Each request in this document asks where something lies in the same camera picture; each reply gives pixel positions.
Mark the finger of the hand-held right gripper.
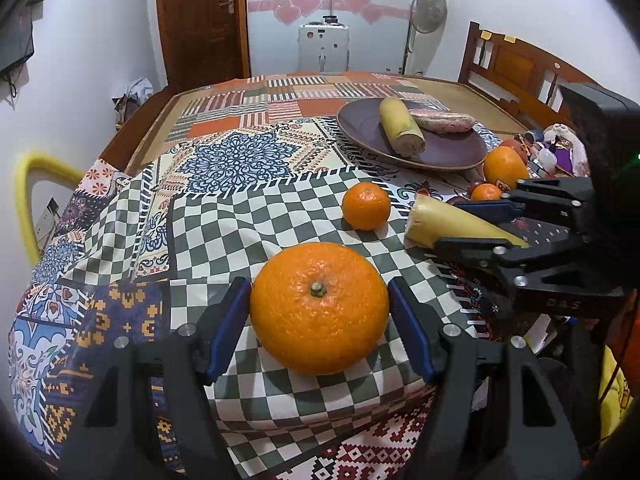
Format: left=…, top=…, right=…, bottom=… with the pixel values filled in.
left=451, top=178, right=597, bottom=234
left=433, top=231, right=627, bottom=318

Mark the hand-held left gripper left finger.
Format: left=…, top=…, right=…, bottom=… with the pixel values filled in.
left=52, top=276, right=253, bottom=480

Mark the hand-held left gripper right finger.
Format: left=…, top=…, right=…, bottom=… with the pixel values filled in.
left=387, top=276, right=593, bottom=480

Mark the peeled banana half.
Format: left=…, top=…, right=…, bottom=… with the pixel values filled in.
left=404, top=194, right=531, bottom=251

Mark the large orange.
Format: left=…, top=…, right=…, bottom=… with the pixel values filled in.
left=249, top=242, right=391, bottom=376

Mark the tiny mandarin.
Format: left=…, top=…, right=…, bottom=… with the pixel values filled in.
left=471, top=183, right=503, bottom=203

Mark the orange with sticker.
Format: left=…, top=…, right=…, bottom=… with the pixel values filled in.
left=483, top=146, right=530, bottom=192

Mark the pile of small toys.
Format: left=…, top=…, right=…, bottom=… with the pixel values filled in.
left=515, top=124, right=592, bottom=180

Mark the dark brown plate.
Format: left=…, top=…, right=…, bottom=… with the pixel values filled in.
left=336, top=97, right=488, bottom=172

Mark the red fruit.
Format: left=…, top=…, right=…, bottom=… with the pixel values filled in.
left=499, top=139, right=529, bottom=165

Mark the pink sweet potato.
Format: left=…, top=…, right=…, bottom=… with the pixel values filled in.
left=407, top=108, right=477, bottom=134

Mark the small mandarin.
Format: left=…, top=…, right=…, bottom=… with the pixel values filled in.
left=342, top=182, right=392, bottom=232

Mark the yellow banana piece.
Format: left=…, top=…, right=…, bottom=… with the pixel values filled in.
left=378, top=97, right=427, bottom=156

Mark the woven bed mat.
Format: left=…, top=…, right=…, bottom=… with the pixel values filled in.
left=122, top=76, right=531, bottom=171

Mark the wooden bed headboard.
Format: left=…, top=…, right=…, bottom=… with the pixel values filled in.
left=457, top=21, right=603, bottom=133

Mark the patchwork printed blanket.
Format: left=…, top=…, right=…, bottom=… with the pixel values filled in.
left=7, top=72, right=506, bottom=480

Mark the white standing fan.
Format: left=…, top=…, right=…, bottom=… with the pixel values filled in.
left=401, top=0, right=449, bottom=77

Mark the yellow cloth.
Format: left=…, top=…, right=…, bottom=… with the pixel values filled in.
left=599, top=344, right=635, bottom=457

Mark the white appliance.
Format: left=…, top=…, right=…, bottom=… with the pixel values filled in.
left=298, top=15, right=351, bottom=74

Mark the pile of clothes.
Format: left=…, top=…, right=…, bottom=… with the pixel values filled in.
left=112, top=77, right=154, bottom=127

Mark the brown wooden door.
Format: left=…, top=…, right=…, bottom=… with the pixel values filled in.
left=155, top=0, right=251, bottom=95

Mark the wall socket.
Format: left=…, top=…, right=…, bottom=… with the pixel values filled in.
left=36, top=198, right=62, bottom=242

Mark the yellow chair frame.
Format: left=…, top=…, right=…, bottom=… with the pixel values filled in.
left=13, top=150, right=87, bottom=267

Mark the black wall television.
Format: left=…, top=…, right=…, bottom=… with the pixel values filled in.
left=0, top=0, right=37, bottom=75

